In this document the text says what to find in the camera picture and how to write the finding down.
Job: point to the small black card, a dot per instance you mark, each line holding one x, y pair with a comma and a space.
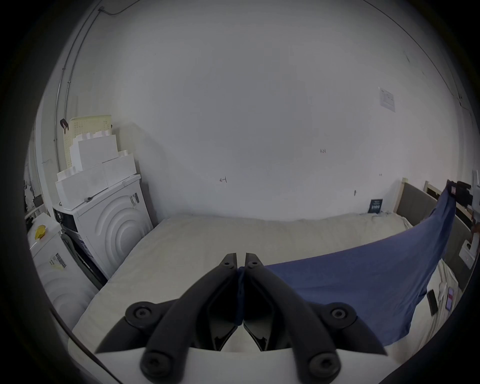
375, 206

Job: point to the black phone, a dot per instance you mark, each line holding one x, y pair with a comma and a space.
433, 302

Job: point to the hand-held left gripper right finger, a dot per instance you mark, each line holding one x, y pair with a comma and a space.
288, 311

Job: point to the white washing machine with foam blocks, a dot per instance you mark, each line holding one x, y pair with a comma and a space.
108, 225

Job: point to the white washing machine with yellow cap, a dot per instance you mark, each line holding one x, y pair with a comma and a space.
60, 277

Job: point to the phone with purple screen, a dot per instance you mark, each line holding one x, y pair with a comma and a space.
449, 298

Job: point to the grey padded headboard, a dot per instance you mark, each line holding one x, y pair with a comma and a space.
413, 202

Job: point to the bed with beige sheet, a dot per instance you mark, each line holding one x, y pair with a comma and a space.
187, 243

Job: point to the dark blue shirt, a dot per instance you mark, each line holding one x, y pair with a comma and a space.
360, 277

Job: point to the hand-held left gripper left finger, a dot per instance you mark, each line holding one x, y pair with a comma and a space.
195, 311

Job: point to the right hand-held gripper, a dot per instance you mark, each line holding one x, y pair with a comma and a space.
476, 195

